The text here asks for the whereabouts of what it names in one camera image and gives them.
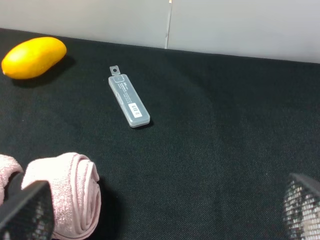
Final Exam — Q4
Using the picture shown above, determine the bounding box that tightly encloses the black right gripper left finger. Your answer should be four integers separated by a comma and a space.
0, 180, 55, 240

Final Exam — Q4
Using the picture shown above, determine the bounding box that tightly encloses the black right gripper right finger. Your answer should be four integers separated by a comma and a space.
283, 173, 320, 240

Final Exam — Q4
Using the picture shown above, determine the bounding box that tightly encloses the black band on towel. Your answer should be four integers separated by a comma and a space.
4, 171, 25, 201

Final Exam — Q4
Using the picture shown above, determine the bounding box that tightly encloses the pink rolled towel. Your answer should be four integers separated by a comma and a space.
0, 152, 101, 240

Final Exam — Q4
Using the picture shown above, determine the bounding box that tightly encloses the black table cloth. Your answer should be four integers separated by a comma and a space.
0, 37, 320, 240

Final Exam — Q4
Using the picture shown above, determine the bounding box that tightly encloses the yellow mango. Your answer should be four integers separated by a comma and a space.
1, 36, 67, 80

